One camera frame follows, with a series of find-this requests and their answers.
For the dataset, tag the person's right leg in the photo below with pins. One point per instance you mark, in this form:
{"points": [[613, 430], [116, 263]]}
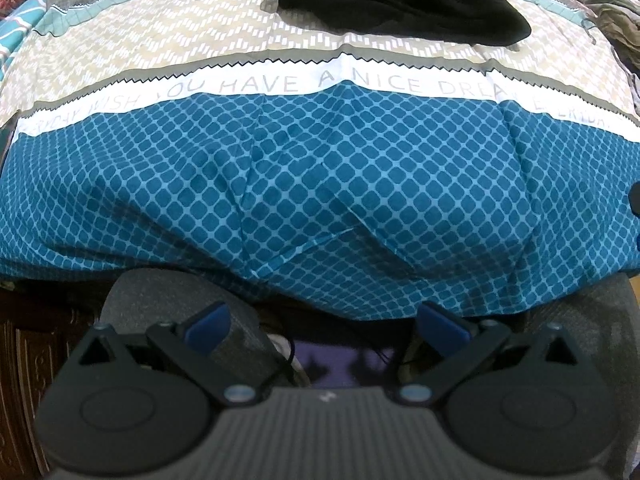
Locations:
{"points": [[607, 305]]}

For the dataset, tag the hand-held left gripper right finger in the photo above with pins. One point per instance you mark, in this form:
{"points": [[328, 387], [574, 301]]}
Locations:
{"points": [[441, 327]]}

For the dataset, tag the carved wooden bed frame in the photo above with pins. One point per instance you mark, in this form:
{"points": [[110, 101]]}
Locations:
{"points": [[22, 360]]}

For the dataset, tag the black pants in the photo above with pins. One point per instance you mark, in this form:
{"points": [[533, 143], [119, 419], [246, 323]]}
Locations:
{"points": [[395, 0]]}

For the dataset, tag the blue and beige patterned bedsheet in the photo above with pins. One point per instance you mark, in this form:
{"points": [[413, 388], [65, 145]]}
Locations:
{"points": [[320, 170]]}

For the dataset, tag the olive green cloth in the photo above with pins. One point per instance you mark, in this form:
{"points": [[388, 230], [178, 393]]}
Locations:
{"points": [[617, 17]]}

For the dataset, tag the teal patterned pillow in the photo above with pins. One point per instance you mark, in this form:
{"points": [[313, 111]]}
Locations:
{"points": [[20, 27]]}

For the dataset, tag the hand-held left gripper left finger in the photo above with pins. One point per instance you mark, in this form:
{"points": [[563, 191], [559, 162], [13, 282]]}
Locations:
{"points": [[207, 327]]}

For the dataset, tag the person's leg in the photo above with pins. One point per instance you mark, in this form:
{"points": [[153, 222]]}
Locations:
{"points": [[140, 295], [607, 305]]}

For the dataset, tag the person's left leg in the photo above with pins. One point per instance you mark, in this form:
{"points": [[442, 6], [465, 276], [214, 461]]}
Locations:
{"points": [[140, 295]]}

